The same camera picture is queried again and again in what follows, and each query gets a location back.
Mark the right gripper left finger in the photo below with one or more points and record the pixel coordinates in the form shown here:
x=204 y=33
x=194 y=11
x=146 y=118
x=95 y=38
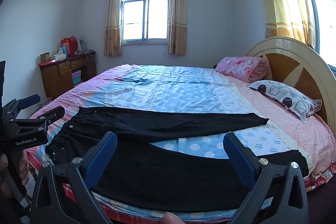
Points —
x=82 y=173

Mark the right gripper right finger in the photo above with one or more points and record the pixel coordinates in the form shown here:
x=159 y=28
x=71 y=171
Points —
x=277 y=192

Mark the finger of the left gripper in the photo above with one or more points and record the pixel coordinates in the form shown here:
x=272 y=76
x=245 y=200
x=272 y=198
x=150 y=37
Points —
x=39 y=124
x=14 y=107

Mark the black pants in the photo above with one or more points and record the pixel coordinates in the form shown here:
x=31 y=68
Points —
x=143 y=175

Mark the person's left hand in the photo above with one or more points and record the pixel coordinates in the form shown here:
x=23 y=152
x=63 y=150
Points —
x=14 y=174

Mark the person's right hand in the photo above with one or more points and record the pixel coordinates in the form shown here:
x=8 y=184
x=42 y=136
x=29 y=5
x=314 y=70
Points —
x=170 y=218

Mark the wooden desk cabinet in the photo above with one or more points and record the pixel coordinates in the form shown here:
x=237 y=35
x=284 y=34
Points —
x=57 y=77

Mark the stacked books in desk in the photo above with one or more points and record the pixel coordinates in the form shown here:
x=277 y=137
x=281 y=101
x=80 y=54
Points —
x=76 y=77

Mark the brown cardboard box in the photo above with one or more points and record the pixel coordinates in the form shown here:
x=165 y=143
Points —
x=45 y=57

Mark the white tissue box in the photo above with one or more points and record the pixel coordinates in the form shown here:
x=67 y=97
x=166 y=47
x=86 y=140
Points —
x=60 y=56

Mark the grey patterned pillow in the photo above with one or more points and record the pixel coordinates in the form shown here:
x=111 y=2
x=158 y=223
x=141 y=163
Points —
x=293 y=100

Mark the red gift bag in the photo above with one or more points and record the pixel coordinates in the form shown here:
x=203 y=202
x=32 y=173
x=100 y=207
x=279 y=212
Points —
x=70 y=44

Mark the left beige curtain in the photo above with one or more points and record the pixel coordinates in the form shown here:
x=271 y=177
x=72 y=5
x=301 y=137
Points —
x=112 y=36

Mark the beige curtain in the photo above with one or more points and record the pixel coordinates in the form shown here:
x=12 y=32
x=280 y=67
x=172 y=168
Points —
x=112 y=36
x=177 y=35

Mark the pink floral folded quilt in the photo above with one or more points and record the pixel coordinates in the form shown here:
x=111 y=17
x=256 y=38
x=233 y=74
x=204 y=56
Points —
x=247 y=69

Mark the cream and wood headboard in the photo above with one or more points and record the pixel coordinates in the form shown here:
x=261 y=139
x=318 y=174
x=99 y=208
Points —
x=299 y=66

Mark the back window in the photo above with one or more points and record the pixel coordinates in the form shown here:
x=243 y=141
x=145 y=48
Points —
x=144 y=21

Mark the right beige curtain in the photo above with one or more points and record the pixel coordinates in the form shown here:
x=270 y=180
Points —
x=177 y=35

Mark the side window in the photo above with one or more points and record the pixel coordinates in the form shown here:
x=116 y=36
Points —
x=324 y=15

